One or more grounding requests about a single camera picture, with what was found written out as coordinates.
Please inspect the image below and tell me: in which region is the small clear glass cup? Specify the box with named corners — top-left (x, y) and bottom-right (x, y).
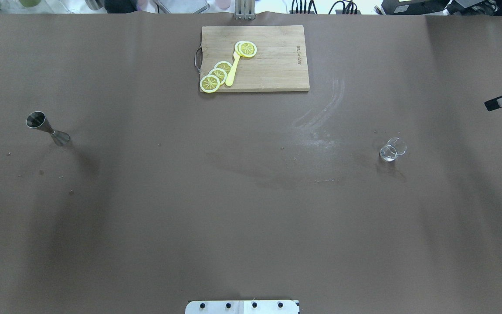
top-left (379, 137), bottom-right (407, 162)

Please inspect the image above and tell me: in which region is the steel jigger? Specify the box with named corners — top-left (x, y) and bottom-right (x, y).
top-left (26, 111), bottom-right (71, 147)

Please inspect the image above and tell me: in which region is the wooden cutting board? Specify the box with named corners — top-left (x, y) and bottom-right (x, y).
top-left (200, 25), bottom-right (309, 93)

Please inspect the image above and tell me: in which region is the lemon slice on knife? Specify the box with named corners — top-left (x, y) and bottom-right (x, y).
top-left (234, 41), bottom-right (258, 58)

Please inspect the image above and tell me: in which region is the middle lemon slice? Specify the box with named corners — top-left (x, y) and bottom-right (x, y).
top-left (209, 68), bottom-right (228, 85)

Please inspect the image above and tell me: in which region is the end lemon slice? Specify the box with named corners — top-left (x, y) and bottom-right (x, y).
top-left (200, 74), bottom-right (221, 93)

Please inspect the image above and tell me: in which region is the aluminium frame post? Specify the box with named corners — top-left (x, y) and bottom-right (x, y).
top-left (234, 0), bottom-right (256, 20)

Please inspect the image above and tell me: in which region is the white camera mast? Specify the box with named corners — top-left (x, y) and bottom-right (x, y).
top-left (185, 300), bottom-right (301, 314)

